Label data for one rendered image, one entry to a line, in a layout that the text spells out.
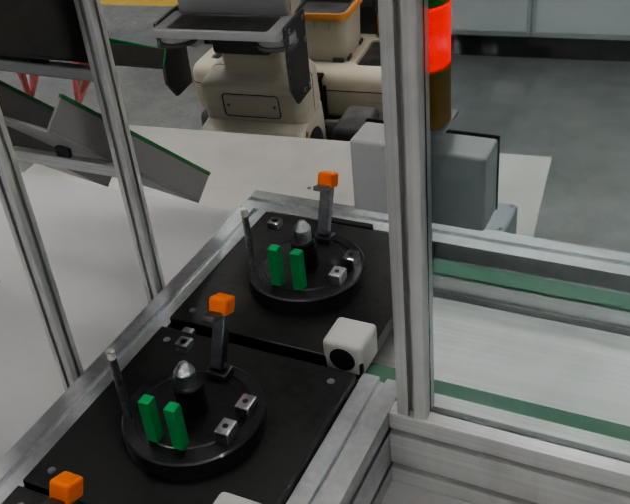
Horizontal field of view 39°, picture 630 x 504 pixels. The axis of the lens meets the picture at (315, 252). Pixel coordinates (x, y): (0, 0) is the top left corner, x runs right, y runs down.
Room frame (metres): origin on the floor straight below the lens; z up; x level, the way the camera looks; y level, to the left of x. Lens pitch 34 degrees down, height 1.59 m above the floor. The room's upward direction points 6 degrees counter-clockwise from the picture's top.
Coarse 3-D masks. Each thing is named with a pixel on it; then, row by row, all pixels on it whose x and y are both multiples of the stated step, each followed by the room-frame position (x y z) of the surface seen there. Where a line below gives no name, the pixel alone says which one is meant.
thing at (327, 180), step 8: (320, 176) 0.91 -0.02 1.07; (328, 176) 0.91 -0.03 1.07; (336, 176) 0.92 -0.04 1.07; (320, 184) 0.91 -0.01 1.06; (328, 184) 0.91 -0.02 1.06; (336, 184) 0.91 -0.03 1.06; (320, 192) 0.91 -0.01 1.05; (328, 192) 0.91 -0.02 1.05; (320, 200) 0.91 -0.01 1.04; (328, 200) 0.90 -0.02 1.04; (320, 208) 0.90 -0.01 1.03; (328, 208) 0.90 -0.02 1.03; (320, 216) 0.90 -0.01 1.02; (328, 216) 0.90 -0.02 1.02; (320, 224) 0.90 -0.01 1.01; (328, 224) 0.89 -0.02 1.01; (320, 232) 0.89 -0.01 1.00; (328, 232) 0.89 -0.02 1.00
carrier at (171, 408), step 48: (192, 336) 0.76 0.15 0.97; (144, 384) 0.67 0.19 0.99; (192, 384) 0.62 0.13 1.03; (240, 384) 0.66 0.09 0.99; (288, 384) 0.67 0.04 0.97; (336, 384) 0.66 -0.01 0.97; (96, 432) 0.63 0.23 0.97; (144, 432) 0.60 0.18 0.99; (192, 432) 0.60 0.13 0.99; (240, 432) 0.59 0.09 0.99; (288, 432) 0.60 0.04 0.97; (48, 480) 0.57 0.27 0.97; (96, 480) 0.57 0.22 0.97; (144, 480) 0.56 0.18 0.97; (192, 480) 0.56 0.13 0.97; (240, 480) 0.55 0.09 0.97; (288, 480) 0.54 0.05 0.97
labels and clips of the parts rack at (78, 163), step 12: (36, 60) 0.95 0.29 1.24; (48, 60) 0.95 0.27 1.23; (24, 156) 0.98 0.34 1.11; (36, 156) 0.97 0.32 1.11; (48, 156) 0.96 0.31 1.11; (60, 156) 0.95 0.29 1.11; (72, 156) 0.95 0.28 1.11; (72, 168) 0.94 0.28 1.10; (84, 168) 0.93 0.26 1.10; (96, 168) 0.92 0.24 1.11; (108, 168) 0.92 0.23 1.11
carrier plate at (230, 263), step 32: (256, 224) 0.98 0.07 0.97; (288, 224) 0.97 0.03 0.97; (384, 256) 0.88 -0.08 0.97; (224, 288) 0.85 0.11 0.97; (384, 288) 0.81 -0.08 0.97; (192, 320) 0.79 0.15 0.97; (256, 320) 0.78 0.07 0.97; (288, 320) 0.77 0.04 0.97; (320, 320) 0.77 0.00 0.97; (384, 320) 0.75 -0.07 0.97; (288, 352) 0.73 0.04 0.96; (320, 352) 0.71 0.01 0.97
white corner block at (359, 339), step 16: (336, 320) 0.74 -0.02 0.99; (352, 320) 0.74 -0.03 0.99; (336, 336) 0.71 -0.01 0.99; (352, 336) 0.71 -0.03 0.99; (368, 336) 0.71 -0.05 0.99; (336, 352) 0.70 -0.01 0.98; (352, 352) 0.69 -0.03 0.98; (368, 352) 0.70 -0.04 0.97; (336, 368) 0.70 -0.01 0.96; (352, 368) 0.69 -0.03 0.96
